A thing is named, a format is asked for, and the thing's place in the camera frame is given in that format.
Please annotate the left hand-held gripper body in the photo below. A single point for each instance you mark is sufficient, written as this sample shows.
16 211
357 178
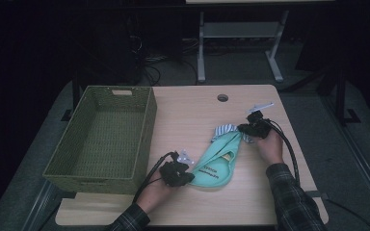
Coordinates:
173 173

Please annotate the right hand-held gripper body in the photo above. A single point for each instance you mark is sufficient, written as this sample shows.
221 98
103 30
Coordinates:
260 126

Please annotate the mint green striped baby garment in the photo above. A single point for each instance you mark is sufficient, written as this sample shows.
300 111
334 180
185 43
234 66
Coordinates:
218 160

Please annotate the green woven basket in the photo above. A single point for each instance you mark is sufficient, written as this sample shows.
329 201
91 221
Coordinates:
106 141

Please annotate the person's right hand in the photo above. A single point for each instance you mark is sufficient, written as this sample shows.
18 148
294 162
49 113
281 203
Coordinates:
271 147

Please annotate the person's left hand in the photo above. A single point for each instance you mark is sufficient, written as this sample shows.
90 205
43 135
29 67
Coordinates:
154 194

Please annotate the black metal stand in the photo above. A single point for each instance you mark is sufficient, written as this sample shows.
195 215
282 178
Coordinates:
342 96

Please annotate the black metal table leg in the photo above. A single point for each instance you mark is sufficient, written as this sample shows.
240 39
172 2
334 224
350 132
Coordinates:
74 93

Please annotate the grey table edge bracket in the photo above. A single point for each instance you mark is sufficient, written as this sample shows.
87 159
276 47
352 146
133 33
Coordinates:
318 194

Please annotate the white metal frame desk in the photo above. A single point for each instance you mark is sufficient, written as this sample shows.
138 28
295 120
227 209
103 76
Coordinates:
241 30

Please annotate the grey metal rail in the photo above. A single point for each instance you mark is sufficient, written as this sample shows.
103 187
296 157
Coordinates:
359 154
37 208

